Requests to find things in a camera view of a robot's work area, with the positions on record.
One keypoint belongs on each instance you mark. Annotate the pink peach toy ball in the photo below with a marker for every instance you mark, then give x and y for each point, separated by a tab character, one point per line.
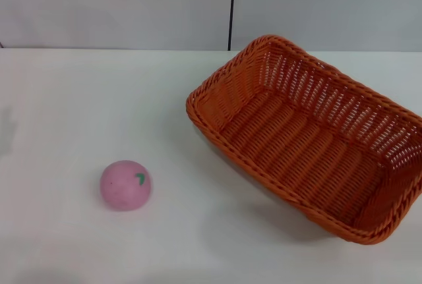
123	188

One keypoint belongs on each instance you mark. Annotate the orange woven plastic basket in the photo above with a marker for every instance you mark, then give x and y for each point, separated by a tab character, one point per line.
296	152

